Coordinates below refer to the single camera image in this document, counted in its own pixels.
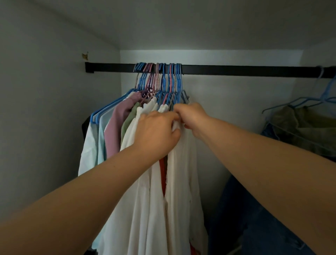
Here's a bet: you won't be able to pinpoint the person's left hand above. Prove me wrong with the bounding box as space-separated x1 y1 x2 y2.
132 110 182 161

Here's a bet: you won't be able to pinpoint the person's right hand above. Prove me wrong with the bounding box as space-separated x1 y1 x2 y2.
173 102 210 141

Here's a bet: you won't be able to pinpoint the white wardrobe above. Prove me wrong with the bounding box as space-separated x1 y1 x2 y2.
0 0 336 255

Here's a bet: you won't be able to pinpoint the clothes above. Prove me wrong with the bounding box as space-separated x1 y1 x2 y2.
78 91 171 255

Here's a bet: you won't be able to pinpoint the blue denim jeans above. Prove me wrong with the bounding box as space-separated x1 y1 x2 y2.
209 122 318 255

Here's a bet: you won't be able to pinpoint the person's right forearm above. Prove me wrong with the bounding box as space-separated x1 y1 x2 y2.
199 115 336 255

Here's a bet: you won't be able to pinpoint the person's left forearm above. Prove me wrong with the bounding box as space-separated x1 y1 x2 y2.
0 146 163 255

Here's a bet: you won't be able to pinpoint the black clothes rail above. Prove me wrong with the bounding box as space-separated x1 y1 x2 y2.
85 62 336 79

